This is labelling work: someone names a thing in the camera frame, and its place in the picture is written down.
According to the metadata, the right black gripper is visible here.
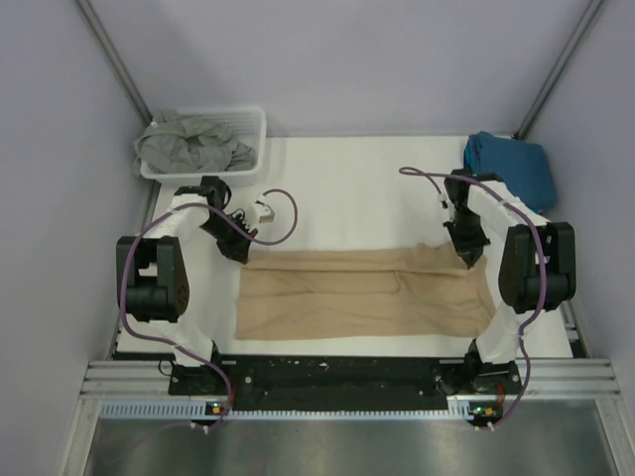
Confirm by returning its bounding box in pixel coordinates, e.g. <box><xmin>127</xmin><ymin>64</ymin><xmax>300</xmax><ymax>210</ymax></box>
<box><xmin>442</xmin><ymin>207</ymin><xmax>490</xmax><ymax>270</ymax></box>

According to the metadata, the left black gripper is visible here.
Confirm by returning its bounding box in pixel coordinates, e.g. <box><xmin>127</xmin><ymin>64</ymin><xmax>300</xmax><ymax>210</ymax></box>
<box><xmin>199</xmin><ymin>213</ymin><xmax>257</xmax><ymax>264</ymax></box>

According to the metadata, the beige t shirt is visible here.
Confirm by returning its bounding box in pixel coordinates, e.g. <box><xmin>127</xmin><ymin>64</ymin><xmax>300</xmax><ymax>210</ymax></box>
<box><xmin>234</xmin><ymin>244</ymin><xmax>496</xmax><ymax>341</ymax></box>

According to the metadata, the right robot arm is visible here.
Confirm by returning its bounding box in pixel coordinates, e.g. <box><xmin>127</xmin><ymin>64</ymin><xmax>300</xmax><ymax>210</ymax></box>
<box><xmin>440</xmin><ymin>170</ymin><xmax>576</xmax><ymax>393</ymax></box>

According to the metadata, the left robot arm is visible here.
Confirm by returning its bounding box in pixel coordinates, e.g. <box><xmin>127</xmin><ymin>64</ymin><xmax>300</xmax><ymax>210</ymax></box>
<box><xmin>115</xmin><ymin>177</ymin><xmax>273</xmax><ymax>394</ymax></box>

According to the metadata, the folded blue t shirt stack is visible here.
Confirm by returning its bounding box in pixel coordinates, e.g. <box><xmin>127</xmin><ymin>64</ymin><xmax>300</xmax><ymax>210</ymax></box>
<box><xmin>463</xmin><ymin>132</ymin><xmax>558</xmax><ymax>213</ymax></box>

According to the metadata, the grey t shirt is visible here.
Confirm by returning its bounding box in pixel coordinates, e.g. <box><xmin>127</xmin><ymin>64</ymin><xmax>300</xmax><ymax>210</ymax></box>
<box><xmin>134</xmin><ymin>109</ymin><xmax>256</xmax><ymax>175</ymax></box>

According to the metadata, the white plastic basket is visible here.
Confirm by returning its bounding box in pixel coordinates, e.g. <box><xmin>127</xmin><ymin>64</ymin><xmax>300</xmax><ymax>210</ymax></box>
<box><xmin>134</xmin><ymin>107</ymin><xmax>267</xmax><ymax>187</ymax></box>

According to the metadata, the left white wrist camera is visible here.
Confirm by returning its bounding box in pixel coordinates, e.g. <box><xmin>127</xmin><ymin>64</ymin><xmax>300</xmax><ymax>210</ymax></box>
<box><xmin>251</xmin><ymin>198</ymin><xmax>276</xmax><ymax>225</ymax></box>

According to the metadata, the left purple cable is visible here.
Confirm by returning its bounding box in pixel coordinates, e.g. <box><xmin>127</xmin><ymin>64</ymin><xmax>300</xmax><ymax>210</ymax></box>
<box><xmin>119</xmin><ymin>187</ymin><xmax>300</xmax><ymax>432</ymax></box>

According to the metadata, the purple cable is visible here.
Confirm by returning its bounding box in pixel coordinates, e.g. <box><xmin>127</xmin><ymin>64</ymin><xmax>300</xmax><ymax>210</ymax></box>
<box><xmin>119</xmin><ymin>187</ymin><xmax>300</xmax><ymax>432</ymax></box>
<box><xmin>399</xmin><ymin>166</ymin><xmax>553</xmax><ymax>431</ymax></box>

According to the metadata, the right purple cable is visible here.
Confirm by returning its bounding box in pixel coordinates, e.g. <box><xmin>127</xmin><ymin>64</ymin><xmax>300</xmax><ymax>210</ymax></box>
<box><xmin>399</xmin><ymin>166</ymin><xmax>553</xmax><ymax>431</ymax></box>

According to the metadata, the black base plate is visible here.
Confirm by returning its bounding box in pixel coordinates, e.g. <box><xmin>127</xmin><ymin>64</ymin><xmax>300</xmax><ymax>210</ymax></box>
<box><xmin>169</xmin><ymin>353</ymin><xmax>521</xmax><ymax>412</ymax></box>

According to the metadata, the grey slotted cable duct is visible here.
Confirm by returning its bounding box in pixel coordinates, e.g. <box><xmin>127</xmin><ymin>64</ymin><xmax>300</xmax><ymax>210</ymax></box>
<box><xmin>99</xmin><ymin>400</ymin><xmax>473</xmax><ymax>421</ymax></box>

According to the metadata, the right aluminium frame post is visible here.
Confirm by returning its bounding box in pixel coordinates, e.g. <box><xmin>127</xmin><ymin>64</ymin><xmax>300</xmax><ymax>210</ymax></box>
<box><xmin>513</xmin><ymin>0</ymin><xmax>608</xmax><ymax>141</ymax></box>

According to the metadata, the aluminium frame post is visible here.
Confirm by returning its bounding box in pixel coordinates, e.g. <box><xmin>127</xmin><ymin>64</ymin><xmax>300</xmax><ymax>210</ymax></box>
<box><xmin>513</xmin><ymin>0</ymin><xmax>608</xmax><ymax>141</ymax></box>
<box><xmin>72</xmin><ymin>0</ymin><xmax>152</xmax><ymax>125</ymax></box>

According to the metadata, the left aluminium frame post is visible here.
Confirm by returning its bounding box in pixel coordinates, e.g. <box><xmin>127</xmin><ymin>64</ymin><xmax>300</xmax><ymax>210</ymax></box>
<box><xmin>72</xmin><ymin>0</ymin><xmax>152</xmax><ymax>125</ymax></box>

